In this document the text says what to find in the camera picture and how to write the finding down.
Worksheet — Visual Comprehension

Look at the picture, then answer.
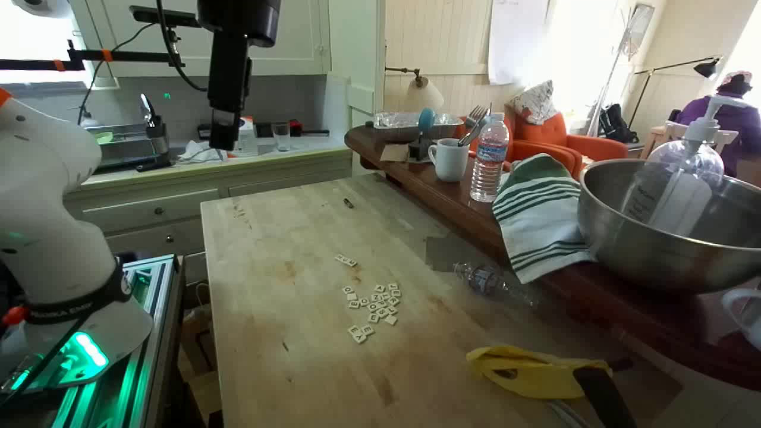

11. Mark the black floor lamp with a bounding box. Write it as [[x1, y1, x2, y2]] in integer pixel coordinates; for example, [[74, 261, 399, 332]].
[[628, 55, 720, 124]]

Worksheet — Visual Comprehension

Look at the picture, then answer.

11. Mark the crumpled clear plastic wrap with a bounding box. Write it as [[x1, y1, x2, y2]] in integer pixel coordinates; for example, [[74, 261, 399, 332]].
[[455, 261, 533, 307]]

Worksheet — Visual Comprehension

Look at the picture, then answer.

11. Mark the black camera mount rod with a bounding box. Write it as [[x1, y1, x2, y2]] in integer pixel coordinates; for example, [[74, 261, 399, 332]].
[[0, 43, 180, 72]]

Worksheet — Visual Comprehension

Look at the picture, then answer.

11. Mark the orange armchair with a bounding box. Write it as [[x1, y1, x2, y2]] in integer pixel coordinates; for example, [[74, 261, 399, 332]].
[[505, 106, 628, 178]]

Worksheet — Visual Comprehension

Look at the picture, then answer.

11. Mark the small white table lamp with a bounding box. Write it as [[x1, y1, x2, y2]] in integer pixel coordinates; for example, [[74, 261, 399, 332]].
[[393, 67, 444, 111]]

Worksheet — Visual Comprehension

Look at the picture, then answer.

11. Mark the white ceramic mug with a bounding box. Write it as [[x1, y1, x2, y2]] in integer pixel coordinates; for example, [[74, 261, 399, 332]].
[[427, 138, 469, 184]]

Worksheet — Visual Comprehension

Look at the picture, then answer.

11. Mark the pile of white letter tiles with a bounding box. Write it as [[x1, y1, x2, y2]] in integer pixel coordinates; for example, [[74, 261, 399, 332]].
[[342, 284, 401, 345]]

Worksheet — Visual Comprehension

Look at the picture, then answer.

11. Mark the metal dish rack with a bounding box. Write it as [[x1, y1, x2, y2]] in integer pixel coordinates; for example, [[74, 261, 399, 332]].
[[87, 96, 171, 174]]

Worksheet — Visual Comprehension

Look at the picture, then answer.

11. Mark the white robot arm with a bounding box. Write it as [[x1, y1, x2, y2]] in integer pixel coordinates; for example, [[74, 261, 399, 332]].
[[0, 91, 152, 393]]

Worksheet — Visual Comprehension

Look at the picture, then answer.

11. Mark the large steel mixing bowl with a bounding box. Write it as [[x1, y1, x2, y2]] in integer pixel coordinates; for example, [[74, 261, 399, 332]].
[[577, 159, 761, 294]]

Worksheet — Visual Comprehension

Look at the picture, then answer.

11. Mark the white kitchen counter cabinet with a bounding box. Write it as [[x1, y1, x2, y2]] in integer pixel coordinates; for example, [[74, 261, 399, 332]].
[[66, 136, 353, 255]]

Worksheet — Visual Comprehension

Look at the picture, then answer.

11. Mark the black camera on mount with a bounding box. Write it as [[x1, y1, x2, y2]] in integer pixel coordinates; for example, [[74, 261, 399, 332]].
[[197, 0, 281, 149]]

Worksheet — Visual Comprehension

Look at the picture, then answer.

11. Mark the yellow handled tool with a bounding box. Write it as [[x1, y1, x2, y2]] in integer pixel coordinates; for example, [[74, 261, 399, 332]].
[[465, 345, 638, 428]]

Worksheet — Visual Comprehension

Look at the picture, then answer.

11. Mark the clear pump soap bottle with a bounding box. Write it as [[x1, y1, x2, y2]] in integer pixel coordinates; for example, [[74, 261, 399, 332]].
[[621, 96, 743, 236]]

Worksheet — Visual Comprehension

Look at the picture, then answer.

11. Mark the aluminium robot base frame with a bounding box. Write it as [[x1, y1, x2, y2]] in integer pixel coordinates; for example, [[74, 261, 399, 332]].
[[0, 255, 180, 428]]

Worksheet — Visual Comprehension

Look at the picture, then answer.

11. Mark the clear plastic water bottle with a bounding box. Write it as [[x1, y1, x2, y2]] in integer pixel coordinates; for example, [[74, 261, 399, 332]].
[[471, 111, 509, 203]]

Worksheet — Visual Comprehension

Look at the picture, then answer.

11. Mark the green striped white towel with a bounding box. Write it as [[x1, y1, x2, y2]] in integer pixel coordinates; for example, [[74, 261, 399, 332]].
[[493, 155, 592, 284]]

